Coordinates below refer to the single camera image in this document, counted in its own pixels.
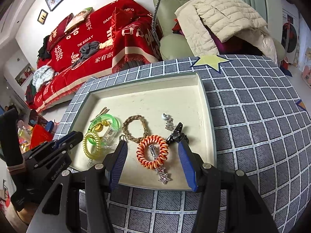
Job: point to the grey crumpled cloth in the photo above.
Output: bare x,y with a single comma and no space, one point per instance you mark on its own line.
88,48

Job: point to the black hair claw clip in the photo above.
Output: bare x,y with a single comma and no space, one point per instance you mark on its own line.
173,136

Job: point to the jar with blue lid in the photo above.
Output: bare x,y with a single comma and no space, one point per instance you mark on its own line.
49,126

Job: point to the red packets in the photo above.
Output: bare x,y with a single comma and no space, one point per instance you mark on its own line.
40,136

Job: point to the shallow green cardboard box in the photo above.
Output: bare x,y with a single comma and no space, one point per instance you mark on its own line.
158,102

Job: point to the grey checked tablecloth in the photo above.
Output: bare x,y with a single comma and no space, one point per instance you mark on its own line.
255,138

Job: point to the red printed pillow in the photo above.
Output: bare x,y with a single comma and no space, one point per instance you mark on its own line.
58,32

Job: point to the cream hair clip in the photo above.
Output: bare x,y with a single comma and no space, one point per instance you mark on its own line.
104,111

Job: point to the cream down jacket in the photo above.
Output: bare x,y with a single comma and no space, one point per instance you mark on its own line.
218,12

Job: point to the small black framed picture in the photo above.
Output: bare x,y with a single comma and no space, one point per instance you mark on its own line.
43,16

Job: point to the white green knit cloth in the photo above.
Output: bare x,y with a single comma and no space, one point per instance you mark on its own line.
42,76

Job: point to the small silver charm clip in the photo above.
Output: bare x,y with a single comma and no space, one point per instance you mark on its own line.
169,123

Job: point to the person's left forearm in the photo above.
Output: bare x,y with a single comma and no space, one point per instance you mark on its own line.
9,136

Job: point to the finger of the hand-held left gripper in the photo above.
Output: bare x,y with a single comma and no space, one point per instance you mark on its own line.
68,143
71,136

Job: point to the dark crumpled cloth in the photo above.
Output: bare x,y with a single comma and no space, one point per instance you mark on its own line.
43,48

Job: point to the photo printed cushion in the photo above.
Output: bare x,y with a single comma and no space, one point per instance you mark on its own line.
79,17

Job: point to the purple red clothes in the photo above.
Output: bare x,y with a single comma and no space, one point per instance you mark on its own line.
177,28

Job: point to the round black wall decoration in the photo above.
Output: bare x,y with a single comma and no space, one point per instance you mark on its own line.
290,36

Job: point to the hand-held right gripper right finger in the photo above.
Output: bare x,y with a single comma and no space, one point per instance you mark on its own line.
188,167

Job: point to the silver sparkly hair clip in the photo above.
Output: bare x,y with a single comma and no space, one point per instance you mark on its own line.
164,177

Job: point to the red printed blanket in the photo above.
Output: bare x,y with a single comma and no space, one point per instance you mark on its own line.
97,43

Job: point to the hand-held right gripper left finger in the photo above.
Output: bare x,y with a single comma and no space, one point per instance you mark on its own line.
119,160

